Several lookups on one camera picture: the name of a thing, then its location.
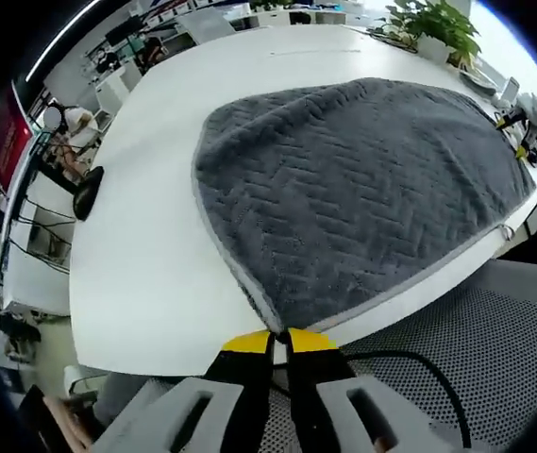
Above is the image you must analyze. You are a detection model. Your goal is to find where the grey towel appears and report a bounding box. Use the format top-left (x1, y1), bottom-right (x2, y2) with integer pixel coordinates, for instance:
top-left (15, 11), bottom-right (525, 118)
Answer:
top-left (189, 76), bottom-right (537, 332)

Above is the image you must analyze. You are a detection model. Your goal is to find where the dark round tray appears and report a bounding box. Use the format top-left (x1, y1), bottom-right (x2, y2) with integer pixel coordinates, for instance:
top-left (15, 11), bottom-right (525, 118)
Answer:
top-left (458, 69), bottom-right (499, 94)

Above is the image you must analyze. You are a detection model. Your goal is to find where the white plant pot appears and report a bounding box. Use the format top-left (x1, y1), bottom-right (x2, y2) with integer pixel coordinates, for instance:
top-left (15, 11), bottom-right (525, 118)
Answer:
top-left (416, 35), bottom-right (454, 66)

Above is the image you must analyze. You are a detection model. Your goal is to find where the green potted plant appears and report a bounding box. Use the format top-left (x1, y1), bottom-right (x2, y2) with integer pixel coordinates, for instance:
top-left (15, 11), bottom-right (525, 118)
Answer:
top-left (392, 0), bottom-right (482, 68)

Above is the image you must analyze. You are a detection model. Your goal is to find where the grey mesh office chair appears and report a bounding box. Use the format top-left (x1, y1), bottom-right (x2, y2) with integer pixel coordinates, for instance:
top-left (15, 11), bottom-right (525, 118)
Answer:
top-left (267, 259), bottom-right (537, 453)

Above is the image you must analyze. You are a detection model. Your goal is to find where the computer monitor with red screen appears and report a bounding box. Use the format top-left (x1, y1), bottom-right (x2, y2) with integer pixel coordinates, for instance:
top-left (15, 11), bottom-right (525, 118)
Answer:
top-left (0, 81), bottom-right (34, 191)

